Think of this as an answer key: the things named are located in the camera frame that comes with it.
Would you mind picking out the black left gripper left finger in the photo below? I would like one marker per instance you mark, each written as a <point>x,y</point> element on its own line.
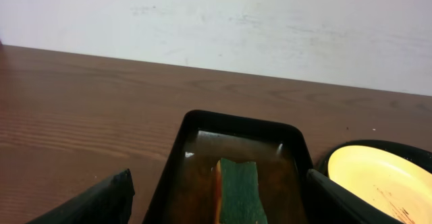
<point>109,201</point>

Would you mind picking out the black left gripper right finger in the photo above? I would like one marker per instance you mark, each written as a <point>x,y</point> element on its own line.
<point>331,203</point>

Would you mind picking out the yellow plate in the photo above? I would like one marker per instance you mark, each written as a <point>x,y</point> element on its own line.
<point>391,184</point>

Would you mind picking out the green and orange sponge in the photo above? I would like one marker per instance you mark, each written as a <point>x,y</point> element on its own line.
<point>237,199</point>

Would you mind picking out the black rectangular water tray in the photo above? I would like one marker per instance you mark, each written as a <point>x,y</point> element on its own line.
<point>186,192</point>

